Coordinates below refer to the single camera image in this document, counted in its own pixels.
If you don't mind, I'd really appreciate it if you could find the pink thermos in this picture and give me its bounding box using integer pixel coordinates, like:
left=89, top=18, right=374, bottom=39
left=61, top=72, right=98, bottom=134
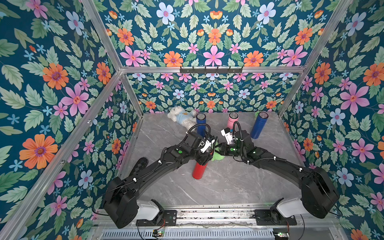
left=227, top=112, right=239, bottom=130

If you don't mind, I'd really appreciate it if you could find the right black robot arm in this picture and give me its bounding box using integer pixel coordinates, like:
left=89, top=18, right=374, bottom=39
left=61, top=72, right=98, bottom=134
left=215, top=122, right=340, bottom=220

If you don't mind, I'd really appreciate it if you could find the black wall hook rail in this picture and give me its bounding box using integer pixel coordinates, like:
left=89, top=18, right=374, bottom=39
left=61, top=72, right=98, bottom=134
left=179, top=67, right=243, bottom=75

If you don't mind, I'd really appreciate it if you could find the green microfiber cloth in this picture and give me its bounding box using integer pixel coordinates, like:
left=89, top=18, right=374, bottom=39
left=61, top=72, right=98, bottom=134
left=211, top=145, right=225, bottom=161

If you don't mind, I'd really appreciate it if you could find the red thermos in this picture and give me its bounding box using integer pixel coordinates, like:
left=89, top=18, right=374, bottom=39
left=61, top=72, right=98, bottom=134
left=192, top=163, right=207, bottom=180

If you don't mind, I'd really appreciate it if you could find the white teddy bear plush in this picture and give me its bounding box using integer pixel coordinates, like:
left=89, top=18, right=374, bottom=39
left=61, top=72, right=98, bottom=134
left=167, top=106, right=198, bottom=130

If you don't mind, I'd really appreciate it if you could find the dark blue thermos left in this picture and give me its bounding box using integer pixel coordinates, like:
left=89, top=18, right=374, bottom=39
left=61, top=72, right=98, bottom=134
left=196, top=113, right=206, bottom=138

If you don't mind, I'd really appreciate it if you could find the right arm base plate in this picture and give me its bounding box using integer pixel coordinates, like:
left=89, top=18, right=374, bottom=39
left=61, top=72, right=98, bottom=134
left=254, top=209, right=297, bottom=226

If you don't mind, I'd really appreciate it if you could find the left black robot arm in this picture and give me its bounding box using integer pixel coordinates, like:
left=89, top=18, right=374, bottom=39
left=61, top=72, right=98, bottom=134
left=101, top=124, right=217, bottom=229

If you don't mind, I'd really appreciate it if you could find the blue thermos right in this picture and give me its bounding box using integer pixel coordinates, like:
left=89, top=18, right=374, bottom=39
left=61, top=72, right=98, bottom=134
left=250, top=112, right=269, bottom=139

